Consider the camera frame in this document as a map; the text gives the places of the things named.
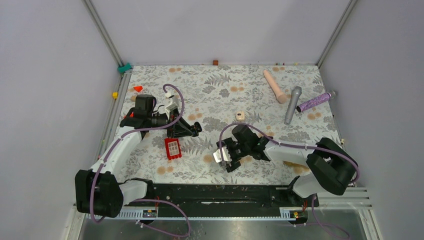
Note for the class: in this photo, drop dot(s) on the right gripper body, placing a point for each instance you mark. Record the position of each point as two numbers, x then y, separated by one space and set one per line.
237 151

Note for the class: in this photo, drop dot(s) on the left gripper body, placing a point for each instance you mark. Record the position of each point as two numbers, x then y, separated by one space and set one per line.
173 117

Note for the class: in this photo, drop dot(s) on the black earbuds charging case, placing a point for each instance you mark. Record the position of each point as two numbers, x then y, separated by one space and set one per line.
197 127

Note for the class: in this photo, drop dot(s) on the beige earbuds charging case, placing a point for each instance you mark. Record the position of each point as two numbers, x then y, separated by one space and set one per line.
240 116

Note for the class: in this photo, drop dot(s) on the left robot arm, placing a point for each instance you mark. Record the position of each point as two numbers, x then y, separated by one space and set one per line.
97 190

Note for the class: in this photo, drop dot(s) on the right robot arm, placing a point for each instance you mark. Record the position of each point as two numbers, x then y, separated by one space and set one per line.
331 168

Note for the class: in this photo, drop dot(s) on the red tray with tiles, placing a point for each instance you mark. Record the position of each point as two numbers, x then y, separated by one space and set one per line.
173 148

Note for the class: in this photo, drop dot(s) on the red wedge block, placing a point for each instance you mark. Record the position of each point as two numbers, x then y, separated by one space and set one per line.
138 88

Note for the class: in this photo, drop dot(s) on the pink microphone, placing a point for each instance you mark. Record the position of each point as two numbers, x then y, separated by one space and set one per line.
279 95

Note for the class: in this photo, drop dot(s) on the floral table mat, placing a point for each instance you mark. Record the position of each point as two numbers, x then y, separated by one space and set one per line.
213 95

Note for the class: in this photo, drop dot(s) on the silver microphone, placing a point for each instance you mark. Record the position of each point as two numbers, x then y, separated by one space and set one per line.
295 95

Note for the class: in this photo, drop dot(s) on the teal block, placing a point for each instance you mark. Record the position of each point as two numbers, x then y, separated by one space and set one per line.
124 68

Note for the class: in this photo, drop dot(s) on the purple glitter microphone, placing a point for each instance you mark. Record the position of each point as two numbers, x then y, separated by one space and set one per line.
320 99

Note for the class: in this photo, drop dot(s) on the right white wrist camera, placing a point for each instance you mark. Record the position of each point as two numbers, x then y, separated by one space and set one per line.
221 156

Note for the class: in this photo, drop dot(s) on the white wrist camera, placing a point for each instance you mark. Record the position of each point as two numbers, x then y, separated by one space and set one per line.
221 156
172 105

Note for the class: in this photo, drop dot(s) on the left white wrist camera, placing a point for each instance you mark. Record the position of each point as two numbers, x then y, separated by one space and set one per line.
172 105

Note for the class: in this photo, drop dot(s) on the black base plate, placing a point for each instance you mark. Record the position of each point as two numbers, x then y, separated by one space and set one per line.
264 195

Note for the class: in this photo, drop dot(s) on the aluminium frame rail left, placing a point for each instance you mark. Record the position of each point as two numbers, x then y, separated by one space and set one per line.
92 11

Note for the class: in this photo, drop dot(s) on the aluminium frame rail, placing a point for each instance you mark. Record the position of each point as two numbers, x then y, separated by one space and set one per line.
336 32
92 11

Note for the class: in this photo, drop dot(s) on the aluminium frame rail right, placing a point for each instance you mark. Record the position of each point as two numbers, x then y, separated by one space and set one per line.
336 32

